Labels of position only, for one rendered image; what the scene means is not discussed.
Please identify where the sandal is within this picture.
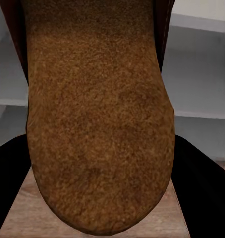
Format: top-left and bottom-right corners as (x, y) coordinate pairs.
(0, 0), (175, 236)

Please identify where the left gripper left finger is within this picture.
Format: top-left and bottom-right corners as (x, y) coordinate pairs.
(0, 134), (31, 229)

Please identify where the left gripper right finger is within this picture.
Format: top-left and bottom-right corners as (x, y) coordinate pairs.
(171, 135), (225, 238)

